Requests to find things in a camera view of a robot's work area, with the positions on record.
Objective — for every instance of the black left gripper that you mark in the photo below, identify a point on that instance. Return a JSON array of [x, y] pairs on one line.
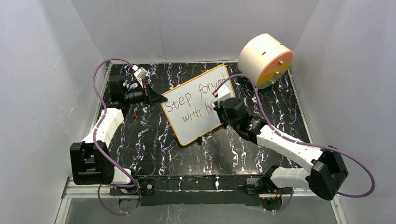
[[154, 99]]

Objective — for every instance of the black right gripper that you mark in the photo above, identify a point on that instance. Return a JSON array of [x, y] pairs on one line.
[[218, 109]]

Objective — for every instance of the yellow framed whiteboard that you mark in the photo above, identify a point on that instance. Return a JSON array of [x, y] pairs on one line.
[[188, 106]]

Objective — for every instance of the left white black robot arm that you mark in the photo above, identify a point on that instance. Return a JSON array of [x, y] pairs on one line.
[[91, 162]]

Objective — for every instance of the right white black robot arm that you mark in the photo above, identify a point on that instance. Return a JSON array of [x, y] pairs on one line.
[[321, 171]]

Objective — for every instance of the blue white round jar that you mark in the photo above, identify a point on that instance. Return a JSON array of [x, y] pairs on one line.
[[133, 86]]

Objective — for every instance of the cream round drawer box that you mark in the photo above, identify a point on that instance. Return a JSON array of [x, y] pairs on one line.
[[264, 60]]

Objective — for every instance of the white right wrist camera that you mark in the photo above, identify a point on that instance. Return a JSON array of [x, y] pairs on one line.
[[221, 94]]

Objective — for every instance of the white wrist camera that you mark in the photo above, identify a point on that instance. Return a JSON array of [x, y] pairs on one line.
[[221, 94], [139, 74]]

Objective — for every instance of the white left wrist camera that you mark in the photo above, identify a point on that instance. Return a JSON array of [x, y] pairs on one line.
[[139, 74]]

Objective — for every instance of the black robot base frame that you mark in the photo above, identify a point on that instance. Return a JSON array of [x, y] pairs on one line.
[[165, 198]]

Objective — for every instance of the aluminium rail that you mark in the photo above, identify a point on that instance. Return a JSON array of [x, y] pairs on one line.
[[250, 184]]

